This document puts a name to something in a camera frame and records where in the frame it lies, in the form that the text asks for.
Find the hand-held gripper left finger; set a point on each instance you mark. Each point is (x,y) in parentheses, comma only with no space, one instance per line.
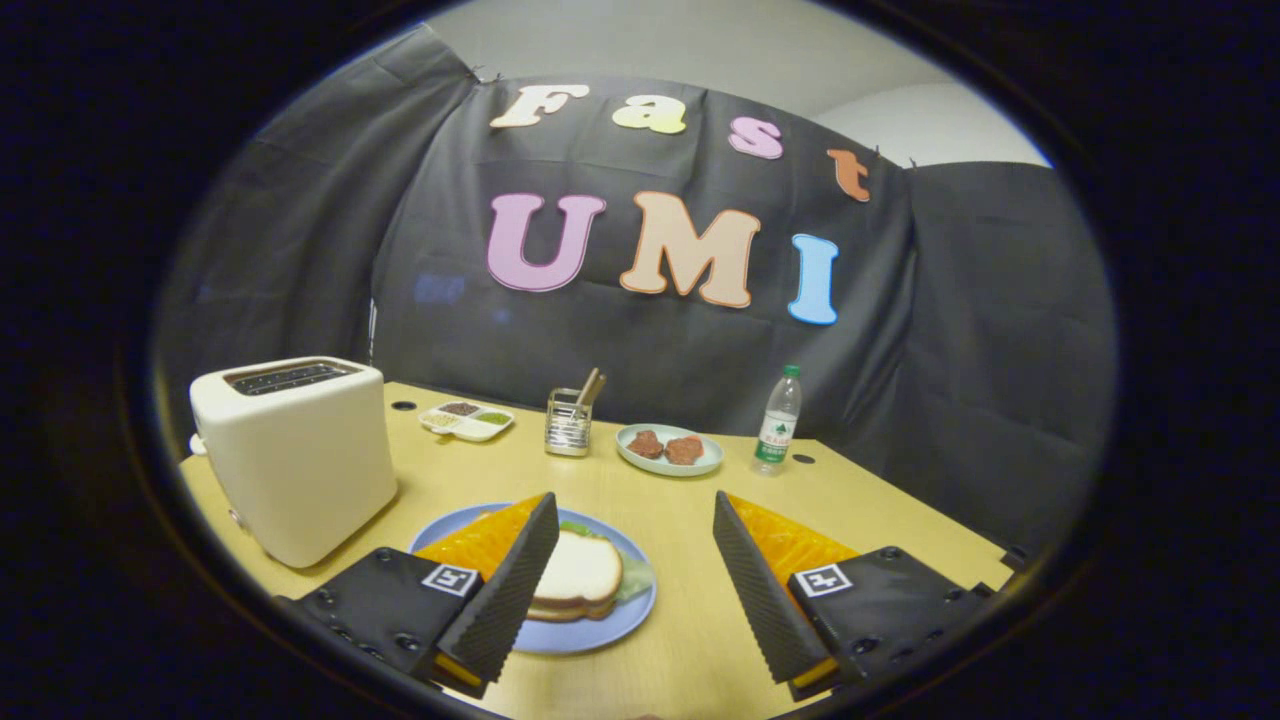
(510,590)

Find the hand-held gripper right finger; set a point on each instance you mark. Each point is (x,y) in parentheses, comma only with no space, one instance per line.
(760,590)

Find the toasted bread slice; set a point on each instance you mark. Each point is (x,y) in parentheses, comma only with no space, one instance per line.
(580,572)

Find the green lettuce leaf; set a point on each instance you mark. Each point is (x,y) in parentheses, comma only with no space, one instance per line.
(635,578)

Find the plain bread slice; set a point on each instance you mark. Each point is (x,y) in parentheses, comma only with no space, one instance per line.
(560,613)

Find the blue plate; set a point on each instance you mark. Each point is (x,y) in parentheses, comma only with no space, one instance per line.
(590,635)

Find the pale green plate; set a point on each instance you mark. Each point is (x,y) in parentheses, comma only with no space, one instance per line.
(665,468)

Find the clear plastic water bottle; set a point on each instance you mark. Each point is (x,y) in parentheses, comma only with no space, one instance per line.
(775,435)

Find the brown meat patty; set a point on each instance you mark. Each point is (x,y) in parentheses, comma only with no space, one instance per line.
(645,445)
(684,450)

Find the white divided sauce dish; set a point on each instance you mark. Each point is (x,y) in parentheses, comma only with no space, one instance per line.
(470,432)

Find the metal mesh utensil holder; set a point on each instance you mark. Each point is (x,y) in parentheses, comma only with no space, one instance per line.
(567,430)

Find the wooden chopsticks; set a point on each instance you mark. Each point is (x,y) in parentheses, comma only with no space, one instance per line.
(591,385)

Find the white toaster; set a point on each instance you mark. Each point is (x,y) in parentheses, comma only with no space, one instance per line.
(300,470)

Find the black backdrop cloth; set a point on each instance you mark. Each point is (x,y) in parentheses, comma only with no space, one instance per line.
(950,350)

